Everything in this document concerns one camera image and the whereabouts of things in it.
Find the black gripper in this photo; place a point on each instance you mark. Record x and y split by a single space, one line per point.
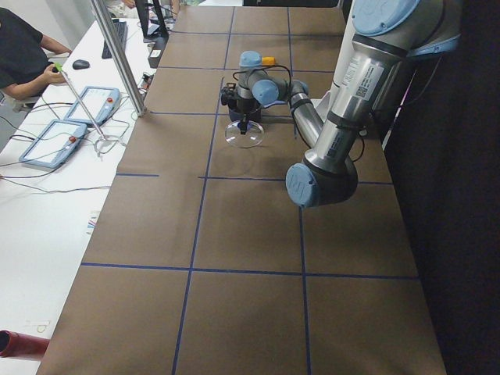
246 113

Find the glass pot lid blue knob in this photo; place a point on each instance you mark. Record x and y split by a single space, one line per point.
254 136

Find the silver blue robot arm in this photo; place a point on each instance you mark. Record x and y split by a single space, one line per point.
256 90
383 34

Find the yellow toy corn cob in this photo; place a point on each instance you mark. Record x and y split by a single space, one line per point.
268 61

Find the dark blue saucepan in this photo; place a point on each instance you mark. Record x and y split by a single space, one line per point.
275 109

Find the teach pendant far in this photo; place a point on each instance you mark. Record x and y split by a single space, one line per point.
101 102

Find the teach pendant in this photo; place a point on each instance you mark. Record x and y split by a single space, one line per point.
55 144
101 102

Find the black computer mouse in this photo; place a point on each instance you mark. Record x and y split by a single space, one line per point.
80 64

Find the long metal rod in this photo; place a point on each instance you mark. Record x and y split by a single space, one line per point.
102 137

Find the teach pendant near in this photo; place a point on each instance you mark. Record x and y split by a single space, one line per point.
55 144

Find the person in black shirt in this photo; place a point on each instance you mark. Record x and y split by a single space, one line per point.
25 68

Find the red cylinder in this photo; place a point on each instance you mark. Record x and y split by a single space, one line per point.
22 346

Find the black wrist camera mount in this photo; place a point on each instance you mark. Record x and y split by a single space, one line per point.
228 95

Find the white pedestal column base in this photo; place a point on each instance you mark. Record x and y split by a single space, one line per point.
322 105

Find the aluminium frame post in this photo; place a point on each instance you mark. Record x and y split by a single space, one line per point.
118 55

